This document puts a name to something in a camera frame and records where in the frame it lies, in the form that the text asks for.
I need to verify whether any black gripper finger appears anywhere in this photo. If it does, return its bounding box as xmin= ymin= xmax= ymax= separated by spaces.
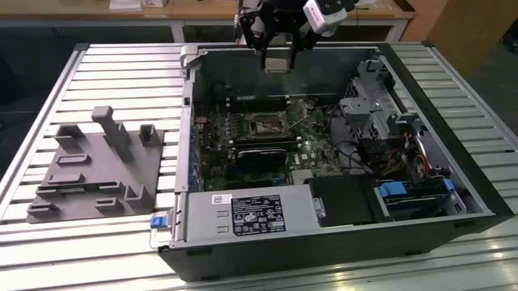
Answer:
xmin=287 ymin=12 xmax=320 ymax=69
xmin=239 ymin=8 xmax=279 ymax=70

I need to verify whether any silver CPU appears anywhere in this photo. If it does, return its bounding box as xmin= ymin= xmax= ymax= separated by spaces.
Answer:
xmin=264 ymin=57 xmax=292 ymax=74

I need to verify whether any CPU socket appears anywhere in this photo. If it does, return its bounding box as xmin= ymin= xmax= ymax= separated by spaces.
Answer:
xmin=246 ymin=111 xmax=291 ymax=138

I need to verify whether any metal drive cage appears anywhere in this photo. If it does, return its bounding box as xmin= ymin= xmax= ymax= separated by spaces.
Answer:
xmin=338 ymin=59 xmax=410 ymax=143

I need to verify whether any wooden desk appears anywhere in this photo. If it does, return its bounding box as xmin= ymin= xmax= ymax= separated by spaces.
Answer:
xmin=0 ymin=0 xmax=416 ymax=43

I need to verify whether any green motherboard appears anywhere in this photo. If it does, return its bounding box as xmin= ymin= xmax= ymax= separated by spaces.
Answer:
xmin=192 ymin=96 xmax=356 ymax=192

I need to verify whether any graphics card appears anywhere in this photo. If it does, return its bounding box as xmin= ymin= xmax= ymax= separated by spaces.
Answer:
xmin=235 ymin=147 xmax=287 ymax=168

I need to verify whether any silver chipset heatsink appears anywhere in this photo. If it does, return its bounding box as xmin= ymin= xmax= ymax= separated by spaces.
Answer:
xmin=291 ymin=169 xmax=315 ymax=183

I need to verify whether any white box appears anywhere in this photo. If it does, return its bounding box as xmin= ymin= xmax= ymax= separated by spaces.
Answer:
xmin=108 ymin=0 xmax=143 ymax=13

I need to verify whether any wooden cabinet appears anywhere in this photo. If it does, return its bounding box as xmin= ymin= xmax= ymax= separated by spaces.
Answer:
xmin=429 ymin=0 xmax=518 ymax=78

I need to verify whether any blue disk carrier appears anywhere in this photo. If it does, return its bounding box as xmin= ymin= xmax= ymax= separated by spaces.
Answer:
xmin=378 ymin=181 xmax=410 ymax=201

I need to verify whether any black power supply label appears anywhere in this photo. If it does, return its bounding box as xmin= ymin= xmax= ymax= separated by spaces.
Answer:
xmin=230 ymin=193 xmax=288 ymax=236

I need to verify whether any gray power supply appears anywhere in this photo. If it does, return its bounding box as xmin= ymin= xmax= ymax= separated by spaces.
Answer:
xmin=172 ymin=184 xmax=324 ymax=246

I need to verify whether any gray parts rack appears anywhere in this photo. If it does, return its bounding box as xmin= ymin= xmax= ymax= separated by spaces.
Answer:
xmin=24 ymin=105 xmax=166 ymax=224

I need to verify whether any black PC case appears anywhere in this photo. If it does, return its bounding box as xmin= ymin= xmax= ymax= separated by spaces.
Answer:
xmin=157 ymin=41 xmax=515 ymax=281

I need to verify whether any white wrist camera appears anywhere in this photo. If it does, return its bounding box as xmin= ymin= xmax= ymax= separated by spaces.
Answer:
xmin=303 ymin=0 xmax=350 ymax=38

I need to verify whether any black cable with metal connector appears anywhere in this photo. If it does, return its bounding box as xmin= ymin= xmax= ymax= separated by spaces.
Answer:
xmin=232 ymin=0 xmax=243 ymax=44

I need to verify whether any colored power wire bundle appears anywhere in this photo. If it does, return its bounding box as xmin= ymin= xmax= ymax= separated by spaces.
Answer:
xmin=379 ymin=133 xmax=430 ymax=179

